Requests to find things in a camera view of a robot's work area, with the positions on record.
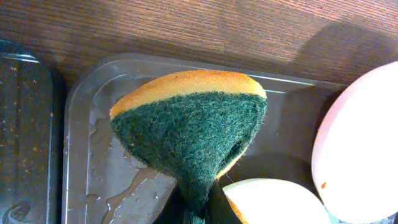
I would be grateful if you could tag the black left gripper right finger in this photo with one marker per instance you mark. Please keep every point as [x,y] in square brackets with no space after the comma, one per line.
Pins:
[218,210]

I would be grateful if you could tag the white plate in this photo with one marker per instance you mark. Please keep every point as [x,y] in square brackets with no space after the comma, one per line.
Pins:
[354,157]
[275,201]

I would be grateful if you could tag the green and yellow sponge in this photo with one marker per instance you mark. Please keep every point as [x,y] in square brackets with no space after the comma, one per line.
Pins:
[193,126]

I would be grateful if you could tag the brown large tray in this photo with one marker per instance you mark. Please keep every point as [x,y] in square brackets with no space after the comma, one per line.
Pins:
[98,172]

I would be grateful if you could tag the white plate top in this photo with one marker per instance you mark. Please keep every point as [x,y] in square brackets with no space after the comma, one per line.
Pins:
[354,157]

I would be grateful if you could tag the white plate bottom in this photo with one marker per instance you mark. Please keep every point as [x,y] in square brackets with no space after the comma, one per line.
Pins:
[275,201]

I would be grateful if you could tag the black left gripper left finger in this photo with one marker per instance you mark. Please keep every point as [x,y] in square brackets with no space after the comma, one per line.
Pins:
[174,211]

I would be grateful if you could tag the black small tray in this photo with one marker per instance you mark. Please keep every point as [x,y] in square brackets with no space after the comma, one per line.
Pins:
[32,103]

